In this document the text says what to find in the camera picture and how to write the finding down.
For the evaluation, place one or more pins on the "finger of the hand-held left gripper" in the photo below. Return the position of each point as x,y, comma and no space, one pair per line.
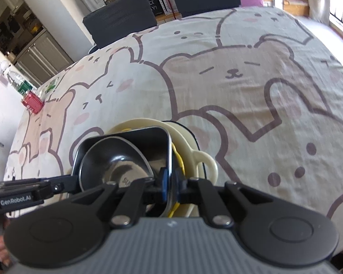
61,187

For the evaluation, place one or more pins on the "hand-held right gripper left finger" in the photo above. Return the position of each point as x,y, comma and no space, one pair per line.
165,184

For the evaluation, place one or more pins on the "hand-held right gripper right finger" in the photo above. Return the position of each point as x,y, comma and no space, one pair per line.
179,187

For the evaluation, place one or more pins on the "floral ceramic bowl yellow rim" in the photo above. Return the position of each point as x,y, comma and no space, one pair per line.
178,158

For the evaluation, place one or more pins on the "rectangular steel container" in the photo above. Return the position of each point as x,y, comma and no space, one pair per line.
157,145

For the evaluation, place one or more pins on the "square steel container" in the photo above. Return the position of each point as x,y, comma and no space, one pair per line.
103,159

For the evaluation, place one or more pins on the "black rimmed white plate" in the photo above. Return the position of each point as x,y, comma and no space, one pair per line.
192,137

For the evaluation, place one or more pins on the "red drink can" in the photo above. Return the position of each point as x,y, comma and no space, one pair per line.
33,102

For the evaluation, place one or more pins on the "green snack packet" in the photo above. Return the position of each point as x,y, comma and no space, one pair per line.
51,85

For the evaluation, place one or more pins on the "bear printed tablecloth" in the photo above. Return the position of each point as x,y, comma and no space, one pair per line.
245,105

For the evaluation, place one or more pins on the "clear plastic bottle green label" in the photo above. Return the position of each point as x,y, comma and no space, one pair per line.
18,85

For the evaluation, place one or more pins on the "grey kitchen cabinet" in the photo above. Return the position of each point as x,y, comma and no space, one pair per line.
31,48

